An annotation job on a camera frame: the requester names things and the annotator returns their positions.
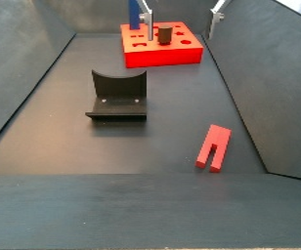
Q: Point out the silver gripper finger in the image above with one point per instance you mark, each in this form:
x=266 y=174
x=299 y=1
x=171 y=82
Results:
x=146 y=16
x=217 y=15

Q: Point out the red double-square object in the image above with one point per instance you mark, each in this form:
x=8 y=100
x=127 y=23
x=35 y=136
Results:
x=214 y=146

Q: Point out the red shape-sorting board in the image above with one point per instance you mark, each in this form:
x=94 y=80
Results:
x=144 y=53

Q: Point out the blue rectangular block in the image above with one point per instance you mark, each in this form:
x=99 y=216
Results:
x=134 y=14

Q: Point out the brown rounded peg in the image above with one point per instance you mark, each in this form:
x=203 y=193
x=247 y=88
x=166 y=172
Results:
x=164 y=34

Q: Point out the black curved holder stand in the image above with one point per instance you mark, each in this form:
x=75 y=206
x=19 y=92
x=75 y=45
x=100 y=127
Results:
x=120 y=96

